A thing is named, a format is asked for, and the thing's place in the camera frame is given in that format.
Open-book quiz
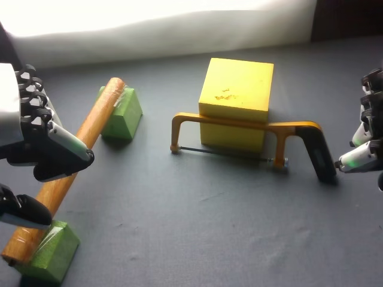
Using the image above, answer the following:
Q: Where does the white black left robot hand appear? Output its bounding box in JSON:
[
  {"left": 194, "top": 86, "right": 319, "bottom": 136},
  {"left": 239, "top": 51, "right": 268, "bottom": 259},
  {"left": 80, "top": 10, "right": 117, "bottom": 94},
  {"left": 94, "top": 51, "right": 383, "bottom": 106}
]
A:
[{"left": 0, "top": 63, "right": 95, "bottom": 231}]

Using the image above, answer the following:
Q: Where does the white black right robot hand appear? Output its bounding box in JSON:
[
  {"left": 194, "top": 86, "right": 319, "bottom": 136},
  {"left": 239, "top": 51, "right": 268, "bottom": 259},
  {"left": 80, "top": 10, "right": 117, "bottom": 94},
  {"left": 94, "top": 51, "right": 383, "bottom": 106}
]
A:
[{"left": 333, "top": 68, "right": 383, "bottom": 192}]

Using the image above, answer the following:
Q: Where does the round wooden rod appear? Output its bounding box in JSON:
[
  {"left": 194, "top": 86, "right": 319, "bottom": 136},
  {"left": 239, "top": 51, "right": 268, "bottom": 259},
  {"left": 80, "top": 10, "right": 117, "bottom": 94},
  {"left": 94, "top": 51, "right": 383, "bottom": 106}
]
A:
[{"left": 1, "top": 77, "right": 126, "bottom": 267}]

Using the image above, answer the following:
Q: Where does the green wooden support block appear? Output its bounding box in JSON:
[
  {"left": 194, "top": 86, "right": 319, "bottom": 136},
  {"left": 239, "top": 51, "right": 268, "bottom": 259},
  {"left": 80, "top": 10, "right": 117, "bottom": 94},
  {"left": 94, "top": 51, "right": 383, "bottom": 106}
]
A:
[
  {"left": 96, "top": 85, "right": 144, "bottom": 141},
  {"left": 14, "top": 219, "right": 81, "bottom": 285}
]

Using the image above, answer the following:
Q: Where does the white backdrop sheet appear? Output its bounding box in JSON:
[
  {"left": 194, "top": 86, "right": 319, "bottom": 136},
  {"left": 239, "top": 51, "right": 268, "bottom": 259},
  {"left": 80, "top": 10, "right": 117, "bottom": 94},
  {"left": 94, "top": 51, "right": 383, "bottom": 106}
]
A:
[{"left": 0, "top": 0, "right": 318, "bottom": 71}]

